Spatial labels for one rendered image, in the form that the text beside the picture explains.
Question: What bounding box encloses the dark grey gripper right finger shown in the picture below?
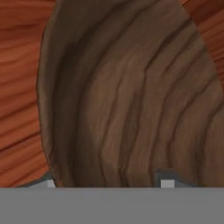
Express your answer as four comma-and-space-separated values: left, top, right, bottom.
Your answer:
153, 168, 202, 189

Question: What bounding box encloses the brown wooden bowl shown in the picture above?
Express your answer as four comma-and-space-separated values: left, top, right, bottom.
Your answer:
36, 0, 224, 189

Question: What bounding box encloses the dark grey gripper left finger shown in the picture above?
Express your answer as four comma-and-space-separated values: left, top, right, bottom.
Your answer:
17, 171, 57, 189

